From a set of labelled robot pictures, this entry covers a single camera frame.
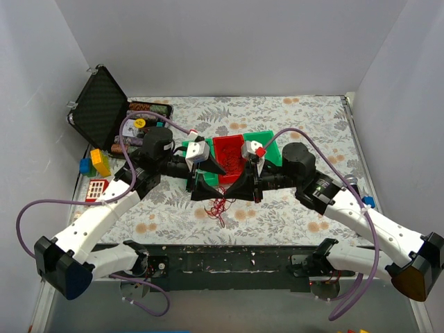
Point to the red white toy brick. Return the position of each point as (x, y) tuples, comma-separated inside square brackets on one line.
[(95, 189)]

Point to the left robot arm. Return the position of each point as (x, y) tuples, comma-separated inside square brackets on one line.
[(69, 263)]

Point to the black poker chip case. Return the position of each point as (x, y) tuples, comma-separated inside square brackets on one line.
[(101, 107)]

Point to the yellow toy brick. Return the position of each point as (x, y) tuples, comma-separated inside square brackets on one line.
[(100, 162)]

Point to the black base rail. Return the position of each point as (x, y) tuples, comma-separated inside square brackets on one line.
[(203, 267)]

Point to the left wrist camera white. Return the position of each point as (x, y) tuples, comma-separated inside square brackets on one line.
[(197, 152)]

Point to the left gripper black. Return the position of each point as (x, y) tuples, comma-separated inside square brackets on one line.
[(191, 177)]

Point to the green toy brick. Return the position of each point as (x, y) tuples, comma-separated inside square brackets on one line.
[(92, 173)]

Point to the black microphone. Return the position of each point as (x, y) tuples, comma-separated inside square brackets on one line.
[(352, 181)]

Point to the green plastic bin left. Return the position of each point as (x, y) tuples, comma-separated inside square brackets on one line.
[(211, 178)]

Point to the red plastic bin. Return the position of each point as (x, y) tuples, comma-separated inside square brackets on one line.
[(228, 154)]

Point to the small blue toy brick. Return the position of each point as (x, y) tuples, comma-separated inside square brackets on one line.
[(369, 200)]

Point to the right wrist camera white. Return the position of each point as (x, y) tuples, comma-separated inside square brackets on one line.
[(252, 149)]

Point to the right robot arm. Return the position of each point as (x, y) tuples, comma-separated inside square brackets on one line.
[(411, 261)]

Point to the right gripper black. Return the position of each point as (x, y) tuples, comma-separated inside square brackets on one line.
[(257, 182)]

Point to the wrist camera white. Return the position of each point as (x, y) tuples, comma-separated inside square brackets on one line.
[(252, 149), (197, 152)]

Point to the yellow poker dealer chip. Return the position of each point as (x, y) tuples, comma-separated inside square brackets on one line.
[(139, 123)]

